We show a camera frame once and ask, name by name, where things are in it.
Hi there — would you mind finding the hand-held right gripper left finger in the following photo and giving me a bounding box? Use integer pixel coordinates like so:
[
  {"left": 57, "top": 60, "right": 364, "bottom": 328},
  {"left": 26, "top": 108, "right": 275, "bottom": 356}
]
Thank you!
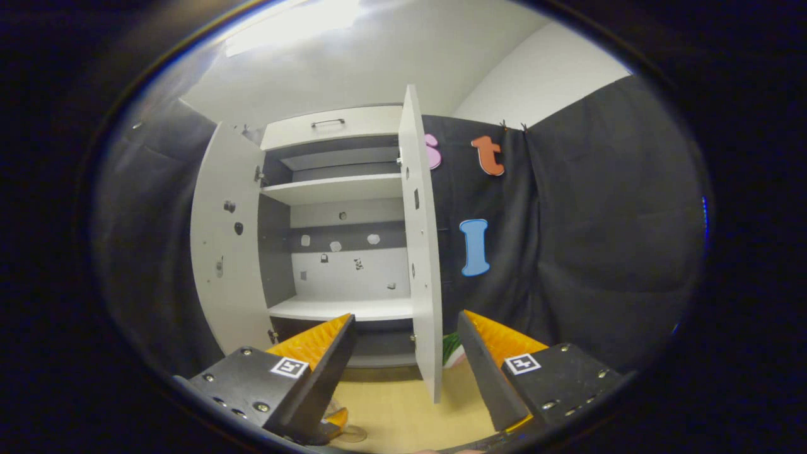
[{"left": 171, "top": 313, "right": 358, "bottom": 443}]

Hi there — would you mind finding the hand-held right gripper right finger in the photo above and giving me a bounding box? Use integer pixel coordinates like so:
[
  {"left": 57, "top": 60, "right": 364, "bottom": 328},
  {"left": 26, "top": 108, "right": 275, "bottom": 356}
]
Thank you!
[{"left": 455, "top": 310, "right": 626, "bottom": 437}]

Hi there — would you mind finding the white cabinet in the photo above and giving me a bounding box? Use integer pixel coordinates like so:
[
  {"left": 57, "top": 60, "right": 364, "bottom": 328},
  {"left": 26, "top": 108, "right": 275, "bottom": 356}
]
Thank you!
[{"left": 257, "top": 104, "right": 420, "bottom": 370}]

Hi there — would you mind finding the white cabinet door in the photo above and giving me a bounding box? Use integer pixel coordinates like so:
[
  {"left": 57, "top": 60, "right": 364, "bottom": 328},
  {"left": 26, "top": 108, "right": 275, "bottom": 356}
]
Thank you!
[
  {"left": 189, "top": 122, "right": 275, "bottom": 357},
  {"left": 397, "top": 84, "right": 444, "bottom": 404}
]

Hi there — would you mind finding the white cabinet base shelf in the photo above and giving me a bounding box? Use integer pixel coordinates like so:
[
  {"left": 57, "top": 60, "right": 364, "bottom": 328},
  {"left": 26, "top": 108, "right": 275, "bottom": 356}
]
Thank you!
[{"left": 268, "top": 296, "right": 414, "bottom": 322}]

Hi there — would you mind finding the grey cabinet shelf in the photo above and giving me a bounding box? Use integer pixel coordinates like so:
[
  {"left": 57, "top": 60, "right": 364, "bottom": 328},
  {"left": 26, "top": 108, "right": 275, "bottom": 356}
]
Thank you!
[{"left": 279, "top": 146, "right": 401, "bottom": 172}]

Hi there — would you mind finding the green white striped object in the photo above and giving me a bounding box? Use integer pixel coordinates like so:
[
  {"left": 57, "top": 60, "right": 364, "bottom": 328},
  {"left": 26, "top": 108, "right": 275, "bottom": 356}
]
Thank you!
[{"left": 443, "top": 332, "right": 467, "bottom": 368}]

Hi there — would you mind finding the black backdrop cloth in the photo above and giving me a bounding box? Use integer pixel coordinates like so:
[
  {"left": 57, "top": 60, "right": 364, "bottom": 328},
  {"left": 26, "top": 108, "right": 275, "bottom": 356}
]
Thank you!
[{"left": 95, "top": 76, "right": 710, "bottom": 379}]

